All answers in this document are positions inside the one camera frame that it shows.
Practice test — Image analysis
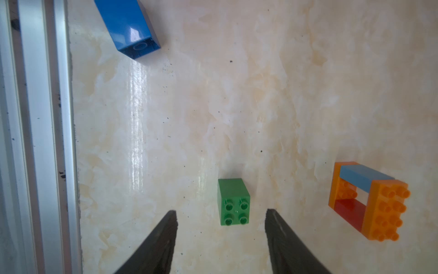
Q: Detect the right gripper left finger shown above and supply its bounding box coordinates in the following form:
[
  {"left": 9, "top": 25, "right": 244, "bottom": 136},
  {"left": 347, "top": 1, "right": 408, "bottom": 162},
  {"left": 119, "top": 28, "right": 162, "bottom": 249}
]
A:
[{"left": 116, "top": 210, "right": 178, "bottom": 274}]

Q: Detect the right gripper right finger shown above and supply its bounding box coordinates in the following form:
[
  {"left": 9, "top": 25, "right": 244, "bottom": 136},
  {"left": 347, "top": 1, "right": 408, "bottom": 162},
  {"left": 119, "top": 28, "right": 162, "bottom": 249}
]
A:
[{"left": 265, "top": 209, "right": 330, "bottom": 274}]

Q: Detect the red lego brick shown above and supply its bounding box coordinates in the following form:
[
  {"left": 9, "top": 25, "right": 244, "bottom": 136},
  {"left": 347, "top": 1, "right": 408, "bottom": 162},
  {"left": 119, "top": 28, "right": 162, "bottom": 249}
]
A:
[{"left": 334, "top": 199, "right": 366, "bottom": 232}]

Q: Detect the green lego brick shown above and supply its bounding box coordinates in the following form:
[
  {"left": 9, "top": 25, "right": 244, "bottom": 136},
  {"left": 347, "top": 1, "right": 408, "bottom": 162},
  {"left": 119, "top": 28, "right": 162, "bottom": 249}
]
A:
[{"left": 217, "top": 178, "right": 251, "bottom": 226}]

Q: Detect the orange lego plate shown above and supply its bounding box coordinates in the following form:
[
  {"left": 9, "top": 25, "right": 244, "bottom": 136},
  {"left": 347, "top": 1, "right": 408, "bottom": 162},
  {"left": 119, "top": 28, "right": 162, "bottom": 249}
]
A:
[
  {"left": 361, "top": 179, "right": 411, "bottom": 242},
  {"left": 328, "top": 162, "right": 358, "bottom": 209}
]

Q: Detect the orange lego plate bottom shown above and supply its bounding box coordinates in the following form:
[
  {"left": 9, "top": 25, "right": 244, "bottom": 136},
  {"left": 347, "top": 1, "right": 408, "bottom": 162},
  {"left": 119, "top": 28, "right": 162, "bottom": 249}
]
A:
[{"left": 361, "top": 179, "right": 411, "bottom": 242}]

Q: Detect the light blue lego brick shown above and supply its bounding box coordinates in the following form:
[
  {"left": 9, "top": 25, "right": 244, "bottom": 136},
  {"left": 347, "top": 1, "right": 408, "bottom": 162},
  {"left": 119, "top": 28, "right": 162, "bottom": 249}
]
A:
[{"left": 339, "top": 164, "right": 394, "bottom": 193}]

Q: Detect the front aluminium rail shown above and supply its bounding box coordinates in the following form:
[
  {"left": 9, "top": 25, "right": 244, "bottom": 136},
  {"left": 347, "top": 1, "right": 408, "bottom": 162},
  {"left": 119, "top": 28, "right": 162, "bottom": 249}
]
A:
[{"left": 1, "top": 1, "right": 83, "bottom": 274}]

